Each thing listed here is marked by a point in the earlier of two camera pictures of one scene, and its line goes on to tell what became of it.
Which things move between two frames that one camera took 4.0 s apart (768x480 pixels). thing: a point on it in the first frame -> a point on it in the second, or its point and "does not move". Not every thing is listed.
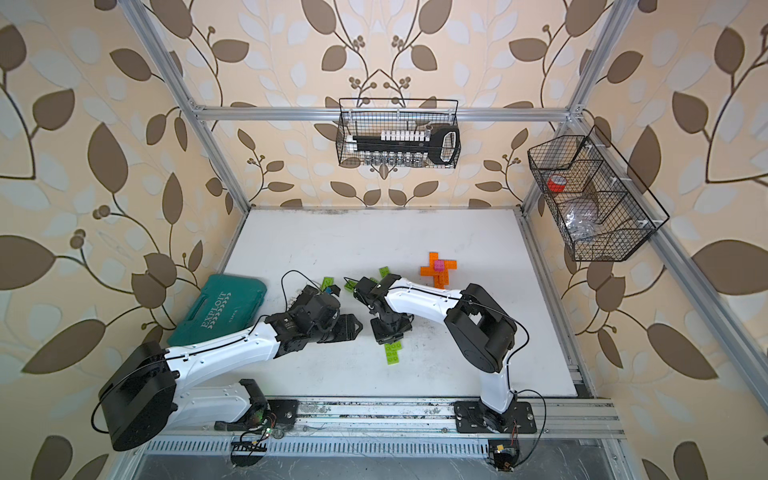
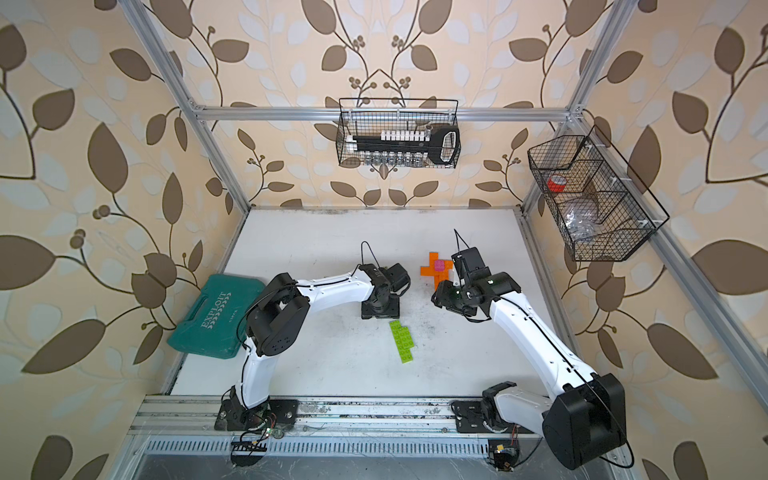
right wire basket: x=602 y=210 does not move
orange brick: x=441 y=280 does not move
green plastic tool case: x=226 y=303 does not move
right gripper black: x=384 y=337 -> x=442 y=296
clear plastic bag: x=580 y=220 does not move
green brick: x=392 y=356 -> x=404 y=346
